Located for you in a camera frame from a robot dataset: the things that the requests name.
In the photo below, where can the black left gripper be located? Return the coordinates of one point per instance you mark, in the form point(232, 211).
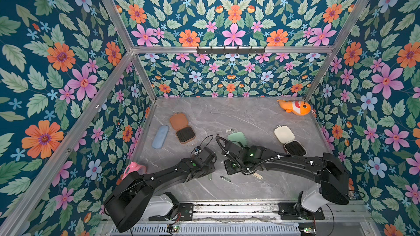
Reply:
point(212, 169)

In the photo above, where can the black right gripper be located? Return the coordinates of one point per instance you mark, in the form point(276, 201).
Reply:
point(234, 165)

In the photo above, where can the small green nail clipper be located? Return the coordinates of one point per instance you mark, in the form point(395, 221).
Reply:
point(225, 178)

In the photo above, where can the green nail clipper case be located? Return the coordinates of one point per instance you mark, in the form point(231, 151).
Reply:
point(238, 138)

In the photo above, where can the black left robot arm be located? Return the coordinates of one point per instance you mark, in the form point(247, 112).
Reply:
point(128, 201)

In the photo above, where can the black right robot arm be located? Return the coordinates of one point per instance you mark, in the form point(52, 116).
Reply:
point(326, 171)

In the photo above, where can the cream large nail clipper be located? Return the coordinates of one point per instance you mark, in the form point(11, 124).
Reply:
point(258, 176)

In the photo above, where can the brown nail clipper case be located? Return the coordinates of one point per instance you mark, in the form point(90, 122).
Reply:
point(184, 132)

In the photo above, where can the cream nail clipper case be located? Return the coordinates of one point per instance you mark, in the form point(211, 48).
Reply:
point(287, 138)

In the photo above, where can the blue oval case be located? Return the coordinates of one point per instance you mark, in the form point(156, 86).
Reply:
point(160, 137)

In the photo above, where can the pink alarm clock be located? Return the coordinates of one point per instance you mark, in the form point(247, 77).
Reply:
point(132, 167)

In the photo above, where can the orange clownfish plush toy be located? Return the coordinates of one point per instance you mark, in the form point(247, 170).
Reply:
point(299, 108)

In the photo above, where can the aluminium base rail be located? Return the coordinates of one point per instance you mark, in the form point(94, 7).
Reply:
point(268, 211)

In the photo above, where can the black hook rail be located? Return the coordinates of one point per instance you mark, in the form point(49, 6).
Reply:
point(230, 50)

